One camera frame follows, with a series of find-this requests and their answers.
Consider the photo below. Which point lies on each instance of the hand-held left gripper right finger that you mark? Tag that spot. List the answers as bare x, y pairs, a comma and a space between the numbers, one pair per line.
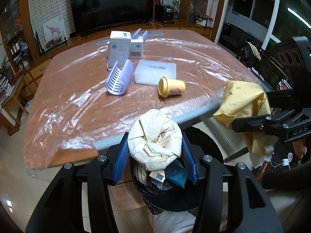
190, 162

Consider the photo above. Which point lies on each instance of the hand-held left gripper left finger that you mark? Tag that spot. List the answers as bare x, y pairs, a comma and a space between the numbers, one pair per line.
119, 161

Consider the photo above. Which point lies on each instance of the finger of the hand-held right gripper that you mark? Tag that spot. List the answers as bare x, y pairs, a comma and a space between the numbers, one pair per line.
255, 125
279, 98

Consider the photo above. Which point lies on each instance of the yellow paper wrapper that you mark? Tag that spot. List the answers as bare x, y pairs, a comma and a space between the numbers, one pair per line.
245, 97

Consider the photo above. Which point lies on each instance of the black trash bin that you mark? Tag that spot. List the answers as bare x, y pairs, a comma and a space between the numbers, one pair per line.
165, 196

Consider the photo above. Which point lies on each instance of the white paper towel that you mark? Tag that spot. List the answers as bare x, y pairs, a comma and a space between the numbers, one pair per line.
150, 131

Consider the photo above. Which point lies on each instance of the yellow paper cup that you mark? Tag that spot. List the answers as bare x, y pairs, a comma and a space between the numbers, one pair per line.
170, 86

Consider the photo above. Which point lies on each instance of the purple ribbed plastic tray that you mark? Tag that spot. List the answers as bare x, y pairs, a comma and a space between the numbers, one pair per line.
126, 75
138, 35

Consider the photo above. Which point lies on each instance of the translucent white plastic box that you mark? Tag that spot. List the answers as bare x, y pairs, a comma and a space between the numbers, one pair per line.
155, 72

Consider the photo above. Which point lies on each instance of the tall white carton box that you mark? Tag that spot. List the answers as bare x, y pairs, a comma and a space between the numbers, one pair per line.
119, 51

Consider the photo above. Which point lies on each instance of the small white carton box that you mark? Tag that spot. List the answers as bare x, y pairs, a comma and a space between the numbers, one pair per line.
136, 48

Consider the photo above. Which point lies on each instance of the person's right forearm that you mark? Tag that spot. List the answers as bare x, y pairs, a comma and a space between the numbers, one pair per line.
286, 177

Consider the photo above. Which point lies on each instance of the person's right hand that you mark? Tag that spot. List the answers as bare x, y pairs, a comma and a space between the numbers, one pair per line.
300, 148

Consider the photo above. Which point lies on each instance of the teal wrapper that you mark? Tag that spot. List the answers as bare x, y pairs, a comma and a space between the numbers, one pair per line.
178, 174

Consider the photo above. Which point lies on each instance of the barcode paper tag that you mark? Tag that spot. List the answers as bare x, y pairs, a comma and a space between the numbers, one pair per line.
157, 176

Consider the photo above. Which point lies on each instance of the white charger plug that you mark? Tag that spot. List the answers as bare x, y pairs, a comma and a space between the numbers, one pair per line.
286, 162

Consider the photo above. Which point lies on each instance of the chair with patterned cloth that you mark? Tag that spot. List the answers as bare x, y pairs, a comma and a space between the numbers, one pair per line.
250, 51

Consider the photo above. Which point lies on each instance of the clear plastic table cover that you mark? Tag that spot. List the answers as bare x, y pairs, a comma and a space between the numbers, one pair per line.
85, 116

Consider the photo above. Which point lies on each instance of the person's light trousers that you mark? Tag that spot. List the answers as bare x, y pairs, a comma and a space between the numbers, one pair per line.
170, 223

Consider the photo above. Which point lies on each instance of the stack of books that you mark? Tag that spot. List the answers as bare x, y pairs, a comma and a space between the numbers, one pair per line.
6, 89

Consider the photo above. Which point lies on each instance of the potted green plant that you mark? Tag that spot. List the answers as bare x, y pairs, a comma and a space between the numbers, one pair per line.
177, 4

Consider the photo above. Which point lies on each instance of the black coffee machine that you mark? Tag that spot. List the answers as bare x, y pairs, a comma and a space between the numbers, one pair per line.
167, 12

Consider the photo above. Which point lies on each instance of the animal picture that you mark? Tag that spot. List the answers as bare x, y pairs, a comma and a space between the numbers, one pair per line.
54, 31

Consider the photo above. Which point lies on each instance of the leafy houseplant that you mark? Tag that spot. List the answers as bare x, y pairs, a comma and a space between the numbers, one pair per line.
3, 65

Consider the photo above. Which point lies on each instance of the black curved television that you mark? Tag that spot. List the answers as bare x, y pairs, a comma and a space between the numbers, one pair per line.
109, 7

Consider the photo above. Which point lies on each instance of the wooden display cabinet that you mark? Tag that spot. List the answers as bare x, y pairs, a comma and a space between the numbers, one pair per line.
14, 29

